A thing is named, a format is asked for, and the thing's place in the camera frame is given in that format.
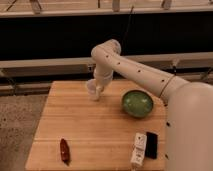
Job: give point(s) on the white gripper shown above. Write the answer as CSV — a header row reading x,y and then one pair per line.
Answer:
x,y
102,80

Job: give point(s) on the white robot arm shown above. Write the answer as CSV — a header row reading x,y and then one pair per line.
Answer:
x,y
189,122

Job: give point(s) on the green bowl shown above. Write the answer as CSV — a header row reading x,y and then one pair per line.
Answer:
x,y
137,103

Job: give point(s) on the red-brown oblong object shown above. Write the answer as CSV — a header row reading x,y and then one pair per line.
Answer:
x,y
64,151

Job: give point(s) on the black rectangular block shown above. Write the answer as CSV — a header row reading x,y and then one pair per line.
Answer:
x,y
151,145

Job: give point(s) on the grey metal rail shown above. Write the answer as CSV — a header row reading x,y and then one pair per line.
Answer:
x,y
44,67

